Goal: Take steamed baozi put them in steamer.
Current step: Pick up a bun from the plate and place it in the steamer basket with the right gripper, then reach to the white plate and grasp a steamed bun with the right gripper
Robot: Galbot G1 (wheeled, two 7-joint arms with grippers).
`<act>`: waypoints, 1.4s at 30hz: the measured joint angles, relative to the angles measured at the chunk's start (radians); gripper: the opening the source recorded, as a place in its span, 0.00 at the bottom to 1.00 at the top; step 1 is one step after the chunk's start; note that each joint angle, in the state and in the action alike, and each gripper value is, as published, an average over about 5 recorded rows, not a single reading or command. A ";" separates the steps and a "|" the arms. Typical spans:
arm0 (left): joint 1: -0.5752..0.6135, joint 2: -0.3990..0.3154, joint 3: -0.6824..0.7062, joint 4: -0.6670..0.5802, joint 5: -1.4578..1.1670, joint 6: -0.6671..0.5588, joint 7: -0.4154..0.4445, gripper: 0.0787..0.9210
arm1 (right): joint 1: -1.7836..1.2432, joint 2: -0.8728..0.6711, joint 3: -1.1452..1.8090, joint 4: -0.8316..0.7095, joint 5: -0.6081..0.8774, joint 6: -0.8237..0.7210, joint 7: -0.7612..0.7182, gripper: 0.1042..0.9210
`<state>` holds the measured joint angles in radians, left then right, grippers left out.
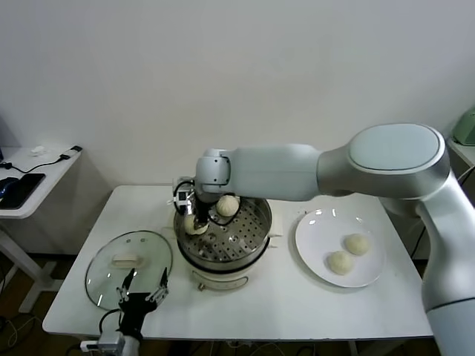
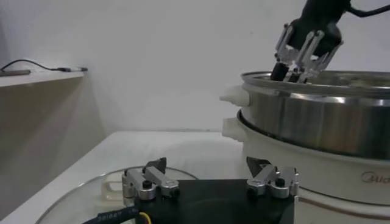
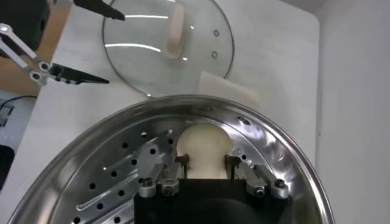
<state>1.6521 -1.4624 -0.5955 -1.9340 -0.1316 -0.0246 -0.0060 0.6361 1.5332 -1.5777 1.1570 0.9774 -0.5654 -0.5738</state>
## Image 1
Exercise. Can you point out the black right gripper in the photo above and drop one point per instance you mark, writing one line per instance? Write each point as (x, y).
(203, 204)

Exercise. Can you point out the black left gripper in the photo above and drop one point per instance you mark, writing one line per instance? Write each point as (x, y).
(135, 302)

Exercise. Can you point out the white steamed baozi bun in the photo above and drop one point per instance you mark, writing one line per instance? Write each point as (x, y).
(190, 226)
(357, 244)
(227, 207)
(339, 262)

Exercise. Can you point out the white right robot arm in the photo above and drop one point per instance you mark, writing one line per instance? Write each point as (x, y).
(371, 167)

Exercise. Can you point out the stainless steel steamer basket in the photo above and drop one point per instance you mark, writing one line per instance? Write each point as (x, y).
(237, 237)

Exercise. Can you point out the white round plate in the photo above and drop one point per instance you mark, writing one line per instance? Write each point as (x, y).
(326, 230)

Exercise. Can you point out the white side desk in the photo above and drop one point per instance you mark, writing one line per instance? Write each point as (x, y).
(52, 165)

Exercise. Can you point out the black phone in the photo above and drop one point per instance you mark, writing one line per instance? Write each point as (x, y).
(24, 187)

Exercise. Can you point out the blue computer mouse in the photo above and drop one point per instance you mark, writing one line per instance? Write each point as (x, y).
(5, 187)

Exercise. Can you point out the small white object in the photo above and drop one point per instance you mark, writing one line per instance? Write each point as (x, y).
(39, 151)

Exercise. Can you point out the white shelf desk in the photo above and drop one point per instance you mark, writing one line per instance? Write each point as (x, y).
(462, 151)

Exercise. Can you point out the pale green appliance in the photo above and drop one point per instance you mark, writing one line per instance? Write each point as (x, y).
(465, 128)

